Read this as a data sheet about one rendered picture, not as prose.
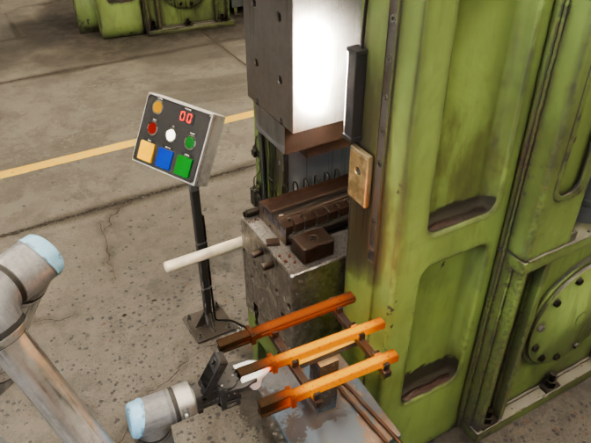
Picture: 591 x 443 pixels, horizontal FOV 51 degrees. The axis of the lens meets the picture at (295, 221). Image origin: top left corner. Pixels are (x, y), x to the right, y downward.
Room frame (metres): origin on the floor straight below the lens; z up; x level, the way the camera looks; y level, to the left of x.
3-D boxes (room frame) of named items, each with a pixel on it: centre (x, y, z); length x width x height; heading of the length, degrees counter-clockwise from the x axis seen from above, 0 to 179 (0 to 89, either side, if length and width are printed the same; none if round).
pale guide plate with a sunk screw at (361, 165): (1.52, -0.19, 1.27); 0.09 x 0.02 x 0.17; 30
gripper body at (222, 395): (1.04, 0.21, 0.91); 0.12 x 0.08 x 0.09; 116
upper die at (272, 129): (1.84, -0.10, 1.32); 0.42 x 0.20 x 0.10; 120
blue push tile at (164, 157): (2.07, 0.51, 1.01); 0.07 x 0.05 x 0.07; 55
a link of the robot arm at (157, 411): (0.96, 0.36, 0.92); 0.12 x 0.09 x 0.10; 116
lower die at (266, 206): (1.84, -0.10, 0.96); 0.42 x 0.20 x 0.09; 120
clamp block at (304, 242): (1.61, -0.06, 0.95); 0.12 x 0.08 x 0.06; 120
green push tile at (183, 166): (2.02, 0.42, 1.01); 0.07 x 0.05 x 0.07; 55
